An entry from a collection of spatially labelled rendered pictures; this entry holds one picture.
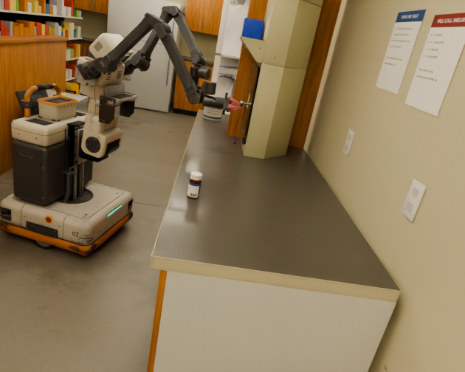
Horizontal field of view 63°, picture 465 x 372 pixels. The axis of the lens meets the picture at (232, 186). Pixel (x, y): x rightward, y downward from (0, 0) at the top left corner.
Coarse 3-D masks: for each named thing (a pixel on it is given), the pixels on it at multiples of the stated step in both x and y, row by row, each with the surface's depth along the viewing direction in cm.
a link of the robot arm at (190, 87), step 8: (160, 24) 188; (160, 32) 189; (168, 32) 191; (168, 40) 192; (168, 48) 193; (176, 48) 194; (176, 56) 194; (176, 64) 195; (184, 64) 195; (184, 72) 195; (184, 80) 196; (192, 80) 197; (184, 88) 197; (192, 88) 195
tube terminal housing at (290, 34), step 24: (288, 0) 172; (264, 24) 198; (288, 24) 176; (312, 24) 186; (288, 48) 180; (264, 72) 184; (288, 72) 187; (264, 96) 188; (288, 96) 194; (264, 120) 192; (288, 120) 203; (264, 144) 197; (288, 144) 212
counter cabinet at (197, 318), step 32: (160, 288) 104; (192, 288) 104; (224, 288) 105; (256, 288) 105; (288, 288) 105; (160, 320) 108; (192, 320) 109; (224, 320) 109; (256, 320) 109; (288, 320) 109; (320, 320) 110; (352, 320) 110; (384, 320) 110; (160, 352) 113; (192, 352) 113; (224, 352) 113; (256, 352) 114; (288, 352) 114; (320, 352) 114; (352, 352) 114
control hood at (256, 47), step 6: (240, 36) 205; (246, 42) 178; (252, 42) 178; (258, 42) 178; (264, 42) 178; (252, 48) 179; (258, 48) 179; (264, 48) 180; (252, 54) 180; (258, 54) 180; (258, 60) 181
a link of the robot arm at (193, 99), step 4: (204, 84) 195; (208, 84) 193; (212, 84) 193; (204, 88) 195; (208, 88) 193; (212, 88) 194; (200, 92) 196; (204, 92) 195; (208, 92) 194; (212, 92) 194; (192, 96) 196; (196, 96) 195; (200, 96) 196; (192, 100) 196; (196, 100) 196; (200, 100) 197
